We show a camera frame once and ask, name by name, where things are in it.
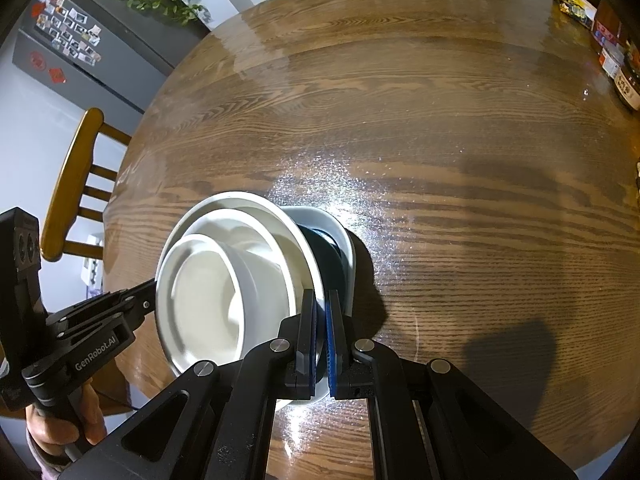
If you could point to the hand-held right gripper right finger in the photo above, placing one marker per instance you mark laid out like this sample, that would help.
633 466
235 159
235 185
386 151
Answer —
331 360

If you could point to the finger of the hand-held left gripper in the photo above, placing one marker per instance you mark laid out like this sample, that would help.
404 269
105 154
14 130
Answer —
115 297
132 312

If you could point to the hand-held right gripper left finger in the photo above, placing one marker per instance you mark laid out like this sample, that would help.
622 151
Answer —
314 360

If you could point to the small white bowl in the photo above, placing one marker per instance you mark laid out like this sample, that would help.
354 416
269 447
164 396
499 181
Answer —
200 300

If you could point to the blue plate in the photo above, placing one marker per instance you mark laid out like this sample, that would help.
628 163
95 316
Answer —
325 260

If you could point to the large white plate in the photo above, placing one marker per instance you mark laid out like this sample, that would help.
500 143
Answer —
295 255

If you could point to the person's left hand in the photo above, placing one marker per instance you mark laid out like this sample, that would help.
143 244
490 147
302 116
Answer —
50 432

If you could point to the white power strip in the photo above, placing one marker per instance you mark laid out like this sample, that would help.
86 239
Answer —
92 260

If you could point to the wooden chair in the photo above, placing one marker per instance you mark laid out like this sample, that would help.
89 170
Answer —
70 175

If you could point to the red fridge decal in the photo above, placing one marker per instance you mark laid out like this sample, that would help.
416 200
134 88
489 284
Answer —
37 60
57 76

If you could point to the grey refrigerator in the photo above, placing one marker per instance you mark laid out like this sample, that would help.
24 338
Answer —
125 60

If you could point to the cluster of fridge magnets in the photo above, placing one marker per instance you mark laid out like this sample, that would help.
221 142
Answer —
70 27

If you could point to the dark sauce jar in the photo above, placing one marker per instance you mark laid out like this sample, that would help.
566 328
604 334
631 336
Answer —
627 89

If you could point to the red label jar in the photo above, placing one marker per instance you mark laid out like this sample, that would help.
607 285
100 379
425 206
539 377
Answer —
612 60

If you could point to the yellow snack bag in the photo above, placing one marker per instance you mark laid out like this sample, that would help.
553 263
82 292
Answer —
575 7

